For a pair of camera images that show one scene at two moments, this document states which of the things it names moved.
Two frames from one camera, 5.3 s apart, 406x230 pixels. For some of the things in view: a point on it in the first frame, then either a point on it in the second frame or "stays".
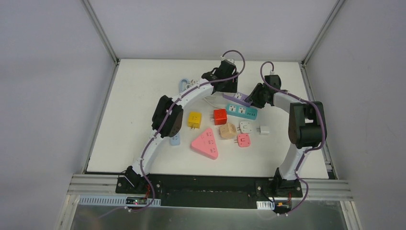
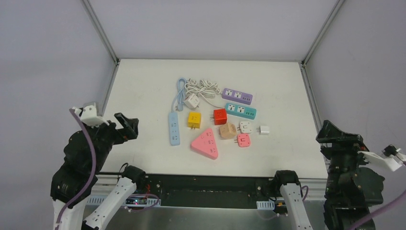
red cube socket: x=220 y=116 stays
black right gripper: x=254 y=98 to x=341 y=141
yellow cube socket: x=194 y=119 stays
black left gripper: x=226 y=85 to x=117 y=131
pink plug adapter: x=243 y=140 stays
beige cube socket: x=228 y=131 stays
